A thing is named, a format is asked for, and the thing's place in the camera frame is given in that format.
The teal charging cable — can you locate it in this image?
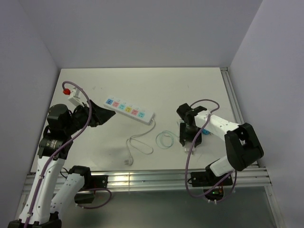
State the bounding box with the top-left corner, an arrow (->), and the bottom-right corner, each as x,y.
155,130 -> 180,150

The aluminium frame rail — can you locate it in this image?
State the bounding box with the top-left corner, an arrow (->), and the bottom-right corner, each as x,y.
13,66 -> 285,228

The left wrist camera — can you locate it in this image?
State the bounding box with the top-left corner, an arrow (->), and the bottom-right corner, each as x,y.
68,87 -> 83,107

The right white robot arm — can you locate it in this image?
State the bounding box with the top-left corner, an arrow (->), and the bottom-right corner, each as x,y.
177,103 -> 264,185

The white charger block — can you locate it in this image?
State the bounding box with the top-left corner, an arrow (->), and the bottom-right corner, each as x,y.
183,142 -> 197,155

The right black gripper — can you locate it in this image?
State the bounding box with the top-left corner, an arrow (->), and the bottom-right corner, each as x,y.
180,123 -> 202,147

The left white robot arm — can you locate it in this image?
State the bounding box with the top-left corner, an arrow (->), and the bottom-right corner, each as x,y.
8,101 -> 115,228

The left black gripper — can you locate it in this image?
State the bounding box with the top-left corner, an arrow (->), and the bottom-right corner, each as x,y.
64,99 -> 115,135

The white colourful power strip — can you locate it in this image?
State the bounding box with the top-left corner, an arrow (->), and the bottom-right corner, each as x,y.
104,96 -> 155,125

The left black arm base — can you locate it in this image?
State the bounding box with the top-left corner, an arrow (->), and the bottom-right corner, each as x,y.
74,175 -> 108,204

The white power strip cord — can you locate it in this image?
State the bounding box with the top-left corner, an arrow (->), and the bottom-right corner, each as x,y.
123,118 -> 157,167

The blue plug adapter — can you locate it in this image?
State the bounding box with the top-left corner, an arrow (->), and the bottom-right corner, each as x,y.
202,129 -> 211,135

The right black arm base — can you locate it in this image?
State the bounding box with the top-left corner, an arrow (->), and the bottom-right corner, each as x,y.
187,171 -> 233,200

